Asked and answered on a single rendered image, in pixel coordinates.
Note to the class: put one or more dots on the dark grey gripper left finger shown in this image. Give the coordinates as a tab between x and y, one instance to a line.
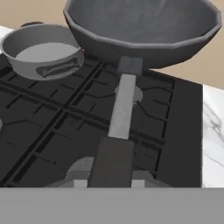
80	183

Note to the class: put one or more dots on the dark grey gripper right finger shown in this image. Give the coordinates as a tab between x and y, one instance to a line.
137	183

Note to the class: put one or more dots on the black gas hob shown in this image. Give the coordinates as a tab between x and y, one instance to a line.
43	122

